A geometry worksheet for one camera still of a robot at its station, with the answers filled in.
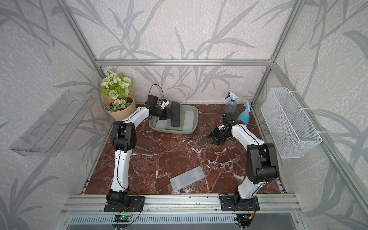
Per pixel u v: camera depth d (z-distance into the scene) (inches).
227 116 29.7
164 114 36.8
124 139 24.8
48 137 25.4
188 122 41.3
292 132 23.5
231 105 43.1
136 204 29.1
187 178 32.4
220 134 30.7
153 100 35.0
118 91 35.6
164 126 41.0
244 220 27.9
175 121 40.6
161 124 41.3
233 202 28.8
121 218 27.8
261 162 18.5
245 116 39.0
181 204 29.8
